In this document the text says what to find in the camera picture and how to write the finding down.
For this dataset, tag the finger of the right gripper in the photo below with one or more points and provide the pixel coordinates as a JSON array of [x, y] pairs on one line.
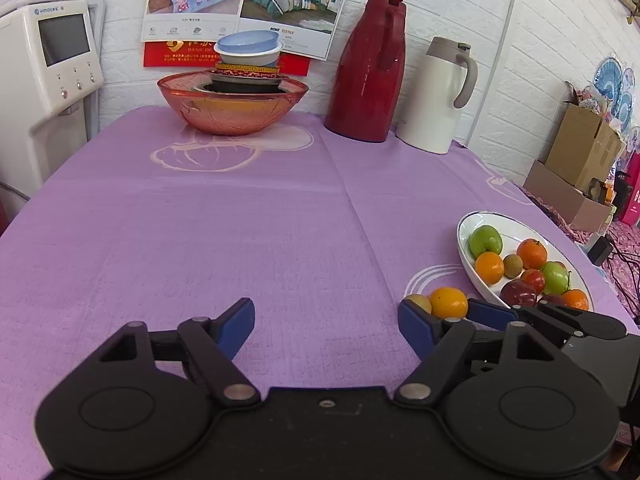
[[490, 315]]

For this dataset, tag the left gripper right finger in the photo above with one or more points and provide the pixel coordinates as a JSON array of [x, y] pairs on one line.
[[446, 349]]

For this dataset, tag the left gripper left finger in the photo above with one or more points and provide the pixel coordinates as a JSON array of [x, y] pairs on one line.
[[206, 348]]

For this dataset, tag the dark red apple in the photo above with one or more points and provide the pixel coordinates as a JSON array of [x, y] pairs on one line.
[[518, 293], [552, 299]]

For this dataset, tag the small yellow orange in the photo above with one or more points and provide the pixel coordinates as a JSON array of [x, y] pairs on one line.
[[449, 302]]

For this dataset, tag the brown longan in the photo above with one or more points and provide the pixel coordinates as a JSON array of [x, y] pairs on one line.
[[512, 266]]

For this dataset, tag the red tomato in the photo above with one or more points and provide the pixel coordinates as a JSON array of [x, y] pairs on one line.
[[534, 278]]

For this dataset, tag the green apple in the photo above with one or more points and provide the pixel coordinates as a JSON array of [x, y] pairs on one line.
[[556, 278], [485, 239]]

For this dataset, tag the large orange with stem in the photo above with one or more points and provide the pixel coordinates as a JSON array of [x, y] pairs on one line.
[[533, 254]]

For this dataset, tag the brown longan fruit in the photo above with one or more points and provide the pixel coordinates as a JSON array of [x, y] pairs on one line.
[[420, 301]]

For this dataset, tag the white porcelain plate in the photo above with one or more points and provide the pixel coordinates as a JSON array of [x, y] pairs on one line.
[[512, 232]]

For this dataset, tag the black power adapter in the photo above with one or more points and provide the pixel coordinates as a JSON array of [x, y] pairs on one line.
[[600, 250]]

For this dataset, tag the pink gift bag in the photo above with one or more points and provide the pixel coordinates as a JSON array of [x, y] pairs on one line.
[[630, 212]]

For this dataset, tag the purple tablecloth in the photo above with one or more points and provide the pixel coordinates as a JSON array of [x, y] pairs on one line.
[[153, 222]]

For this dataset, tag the cardboard boxes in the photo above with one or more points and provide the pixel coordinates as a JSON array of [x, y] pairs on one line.
[[571, 179]]

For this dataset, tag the orange glass bowl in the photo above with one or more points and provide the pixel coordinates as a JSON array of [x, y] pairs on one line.
[[224, 105]]

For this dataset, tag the white thermos jug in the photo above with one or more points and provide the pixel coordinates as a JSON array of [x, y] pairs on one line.
[[444, 84]]

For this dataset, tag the blue paper fans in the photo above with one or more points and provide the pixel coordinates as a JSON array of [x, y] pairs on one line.
[[617, 85]]

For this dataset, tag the red thermos jug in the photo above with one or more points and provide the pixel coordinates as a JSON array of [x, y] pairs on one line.
[[369, 74]]

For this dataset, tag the stack of small bowls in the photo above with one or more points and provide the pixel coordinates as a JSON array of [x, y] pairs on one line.
[[249, 64]]

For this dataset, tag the white machine with screen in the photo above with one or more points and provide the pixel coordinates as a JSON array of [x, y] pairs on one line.
[[49, 65]]

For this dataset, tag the bedding wall calendar poster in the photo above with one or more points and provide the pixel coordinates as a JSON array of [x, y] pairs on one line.
[[186, 33]]

